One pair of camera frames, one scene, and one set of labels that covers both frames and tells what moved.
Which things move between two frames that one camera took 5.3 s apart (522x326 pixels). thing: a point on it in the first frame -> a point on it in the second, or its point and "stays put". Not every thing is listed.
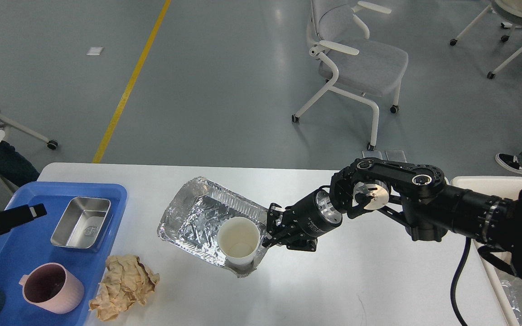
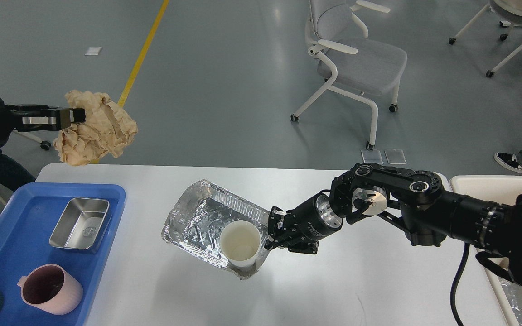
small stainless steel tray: (84, 224) stays put
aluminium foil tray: (191, 220) stays put
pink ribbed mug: (50, 286) stays put
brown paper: (127, 279) -> (107, 130)
